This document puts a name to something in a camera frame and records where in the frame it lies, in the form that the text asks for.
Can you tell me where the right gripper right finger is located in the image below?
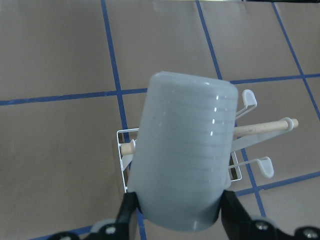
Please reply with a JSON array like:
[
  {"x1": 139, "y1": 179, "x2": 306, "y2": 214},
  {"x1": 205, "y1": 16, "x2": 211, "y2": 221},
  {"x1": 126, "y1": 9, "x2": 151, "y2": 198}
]
[{"x1": 220, "y1": 190, "x2": 320, "y2": 240}]

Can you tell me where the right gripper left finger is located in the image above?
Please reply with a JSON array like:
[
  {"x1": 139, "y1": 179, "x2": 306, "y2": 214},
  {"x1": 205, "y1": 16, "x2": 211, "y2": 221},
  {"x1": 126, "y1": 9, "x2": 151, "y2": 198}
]
[{"x1": 39, "y1": 192, "x2": 140, "y2": 240}]

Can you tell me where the grey plastic cup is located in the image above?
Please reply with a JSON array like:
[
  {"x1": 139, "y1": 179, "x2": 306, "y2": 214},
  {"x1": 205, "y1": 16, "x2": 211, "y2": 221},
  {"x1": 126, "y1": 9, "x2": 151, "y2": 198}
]
[{"x1": 127, "y1": 71, "x2": 238, "y2": 232}]

